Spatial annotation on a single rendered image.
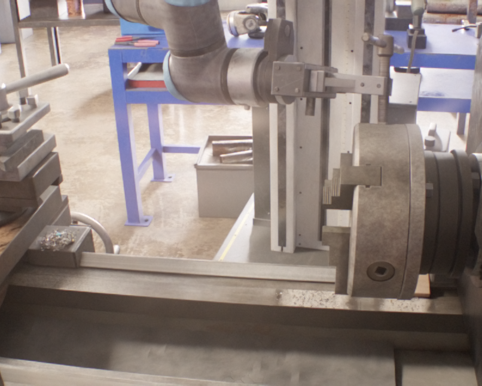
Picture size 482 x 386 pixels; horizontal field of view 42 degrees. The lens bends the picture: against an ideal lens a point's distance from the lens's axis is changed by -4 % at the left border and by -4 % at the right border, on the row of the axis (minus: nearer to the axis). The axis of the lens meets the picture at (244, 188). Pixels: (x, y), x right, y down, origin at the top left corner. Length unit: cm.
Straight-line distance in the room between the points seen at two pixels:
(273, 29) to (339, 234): 31
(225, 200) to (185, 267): 182
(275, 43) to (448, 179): 32
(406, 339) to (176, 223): 200
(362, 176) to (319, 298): 41
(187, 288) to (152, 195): 218
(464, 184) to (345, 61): 116
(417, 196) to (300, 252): 146
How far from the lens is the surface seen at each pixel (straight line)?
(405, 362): 125
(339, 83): 92
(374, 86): 91
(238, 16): 279
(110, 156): 389
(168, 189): 342
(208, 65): 100
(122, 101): 287
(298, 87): 91
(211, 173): 302
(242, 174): 300
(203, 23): 98
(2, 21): 708
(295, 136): 207
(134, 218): 311
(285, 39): 99
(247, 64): 97
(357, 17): 190
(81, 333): 133
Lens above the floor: 155
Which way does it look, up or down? 27 degrees down
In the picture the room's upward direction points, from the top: 2 degrees counter-clockwise
